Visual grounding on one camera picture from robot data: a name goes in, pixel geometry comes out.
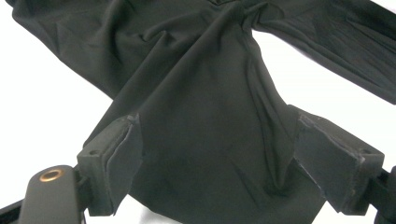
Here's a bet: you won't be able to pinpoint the black shorts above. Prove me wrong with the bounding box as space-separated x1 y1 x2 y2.
6 0 396 224

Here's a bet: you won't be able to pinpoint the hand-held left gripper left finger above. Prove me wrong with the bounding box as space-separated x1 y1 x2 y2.
77 113 144 217

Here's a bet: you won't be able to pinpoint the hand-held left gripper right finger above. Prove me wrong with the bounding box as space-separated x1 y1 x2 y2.
292 105 386 217

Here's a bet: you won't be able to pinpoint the black cloth garment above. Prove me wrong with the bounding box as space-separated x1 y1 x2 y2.
0 0 396 224

